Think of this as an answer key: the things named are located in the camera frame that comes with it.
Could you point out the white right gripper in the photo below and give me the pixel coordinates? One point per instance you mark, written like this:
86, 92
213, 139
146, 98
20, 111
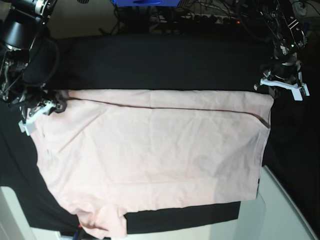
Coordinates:
45, 107

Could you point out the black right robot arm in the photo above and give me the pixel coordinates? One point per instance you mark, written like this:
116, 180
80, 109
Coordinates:
25, 23

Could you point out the black power strip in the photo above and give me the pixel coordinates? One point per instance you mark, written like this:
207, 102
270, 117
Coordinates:
195, 19

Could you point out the red blue tool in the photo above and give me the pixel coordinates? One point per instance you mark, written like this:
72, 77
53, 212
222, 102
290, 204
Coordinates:
79, 234

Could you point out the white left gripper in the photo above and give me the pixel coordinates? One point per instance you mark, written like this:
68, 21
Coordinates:
284, 76

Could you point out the blue plastic base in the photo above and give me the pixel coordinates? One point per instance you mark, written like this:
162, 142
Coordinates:
140, 3

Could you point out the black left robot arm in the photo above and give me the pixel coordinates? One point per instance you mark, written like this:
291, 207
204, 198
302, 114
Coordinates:
286, 32

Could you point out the pale pink T-shirt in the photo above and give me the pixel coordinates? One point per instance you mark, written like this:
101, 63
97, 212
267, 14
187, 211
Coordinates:
113, 152

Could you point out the black table cloth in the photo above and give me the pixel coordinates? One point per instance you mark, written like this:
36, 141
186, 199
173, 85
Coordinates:
130, 62

